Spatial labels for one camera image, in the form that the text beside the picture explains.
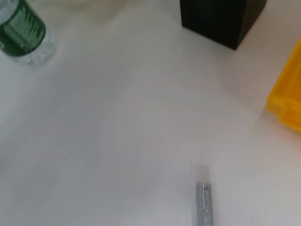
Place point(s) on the clear bottle with green label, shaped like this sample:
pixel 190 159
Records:
pixel 21 30

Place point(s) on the grey marker pen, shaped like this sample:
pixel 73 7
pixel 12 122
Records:
pixel 204 200

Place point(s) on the black mesh pen holder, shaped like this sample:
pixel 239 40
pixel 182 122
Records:
pixel 218 18

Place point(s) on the yellow plastic bin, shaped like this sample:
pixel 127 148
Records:
pixel 289 99

